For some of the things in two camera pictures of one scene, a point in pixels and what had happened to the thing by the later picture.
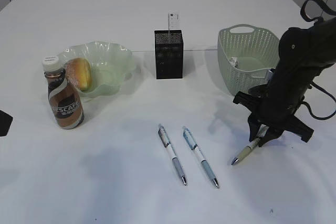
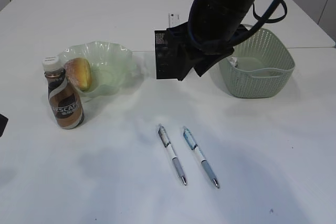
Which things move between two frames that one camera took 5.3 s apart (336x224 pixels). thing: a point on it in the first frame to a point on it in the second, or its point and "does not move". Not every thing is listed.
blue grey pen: [193, 145] does not move
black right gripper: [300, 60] to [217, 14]
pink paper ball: [233, 61] does not move
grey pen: [168, 144] does not move
